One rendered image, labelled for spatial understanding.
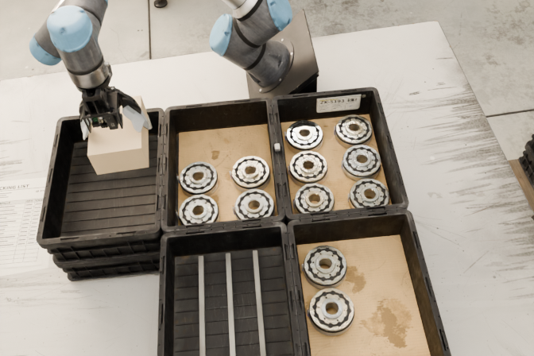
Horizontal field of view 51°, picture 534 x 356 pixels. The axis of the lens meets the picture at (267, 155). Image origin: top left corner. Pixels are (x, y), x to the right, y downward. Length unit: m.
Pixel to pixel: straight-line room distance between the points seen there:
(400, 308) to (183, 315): 0.51
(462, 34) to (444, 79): 1.28
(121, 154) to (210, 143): 0.39
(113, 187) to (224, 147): 0.33
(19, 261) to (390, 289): 1.01
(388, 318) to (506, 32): 2.24
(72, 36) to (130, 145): 0.32
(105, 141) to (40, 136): 0.68
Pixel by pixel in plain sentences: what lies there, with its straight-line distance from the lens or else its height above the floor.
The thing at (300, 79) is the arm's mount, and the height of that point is 0.90.
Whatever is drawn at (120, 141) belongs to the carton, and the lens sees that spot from 1.30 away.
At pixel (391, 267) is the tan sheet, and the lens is 1.41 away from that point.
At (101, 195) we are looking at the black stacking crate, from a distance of 1.59.
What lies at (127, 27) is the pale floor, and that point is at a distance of 3.36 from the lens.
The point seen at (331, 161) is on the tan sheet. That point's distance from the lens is 1.56.
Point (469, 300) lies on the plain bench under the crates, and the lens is 1.56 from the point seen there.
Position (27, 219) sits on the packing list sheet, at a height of 0.70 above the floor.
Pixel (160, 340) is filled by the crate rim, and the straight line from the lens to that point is 1.26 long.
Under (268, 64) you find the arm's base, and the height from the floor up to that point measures 0.89.
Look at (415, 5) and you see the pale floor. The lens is 3.39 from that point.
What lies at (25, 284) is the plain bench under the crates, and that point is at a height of 0.70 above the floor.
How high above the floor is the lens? 2.10
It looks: 54 degrees down
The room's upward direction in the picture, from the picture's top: 5 degrees counter-clockwise
